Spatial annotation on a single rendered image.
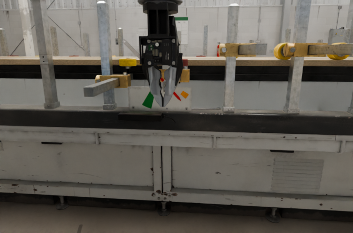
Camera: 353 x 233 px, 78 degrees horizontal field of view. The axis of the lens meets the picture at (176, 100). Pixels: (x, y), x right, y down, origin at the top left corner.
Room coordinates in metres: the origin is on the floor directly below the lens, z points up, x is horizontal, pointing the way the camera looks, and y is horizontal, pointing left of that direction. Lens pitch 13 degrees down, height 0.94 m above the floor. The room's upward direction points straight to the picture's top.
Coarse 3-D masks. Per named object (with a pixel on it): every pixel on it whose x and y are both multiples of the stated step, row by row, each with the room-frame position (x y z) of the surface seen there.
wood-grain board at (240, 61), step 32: (0, 64) 1.16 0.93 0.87; (32, 64) 1.15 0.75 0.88; (64, 64) 1.13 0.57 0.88; (96, 64) 1.12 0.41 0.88; (192, 64) 1.08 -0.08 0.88; (224, 64) 1.07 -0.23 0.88; (256, 64) 1.06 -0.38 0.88; (288, 64) 1.04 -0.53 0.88; (320, 64) 1.03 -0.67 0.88; (352, 64) 1.02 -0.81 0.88
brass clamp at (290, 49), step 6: (288, 48) 0.83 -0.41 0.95; (294, 48) 0.82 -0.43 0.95; (300, 48) 0.83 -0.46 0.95; (306, 48) 0.82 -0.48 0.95; (288, 54) 0.83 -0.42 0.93; (294, 54) 0.83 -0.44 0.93; (300, 54) 0.83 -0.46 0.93; (306, 54) 0.82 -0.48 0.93; (312, 54) 0.82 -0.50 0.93; (318, 54) 0.82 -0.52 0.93
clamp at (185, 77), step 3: (159, 69) 0.89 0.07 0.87; (162, 69) 0.87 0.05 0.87; (165, 69) 0.87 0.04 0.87; (183, 69) 0.87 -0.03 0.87; (186, 69) 0.87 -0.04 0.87; (189, 69) 0.88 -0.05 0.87; (162, 72) 0.87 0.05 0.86; (183, 72) 0.86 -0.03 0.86; (186, 72) 0.86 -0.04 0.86; (189, 72) 0.86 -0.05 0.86; (162, 75) 0.87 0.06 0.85; (183, 75) 0.86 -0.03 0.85; (186, 75) 0.86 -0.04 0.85; (189, 75) 0.86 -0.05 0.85; (180, 78) 0.86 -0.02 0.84; (183, 78) 0.86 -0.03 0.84; (186, 78) 0.86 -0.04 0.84; (189, 78) 0.87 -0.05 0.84; (180, 81) 0.86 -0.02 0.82; (183, 81) 0.86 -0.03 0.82; (186, 81) 0.86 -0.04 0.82
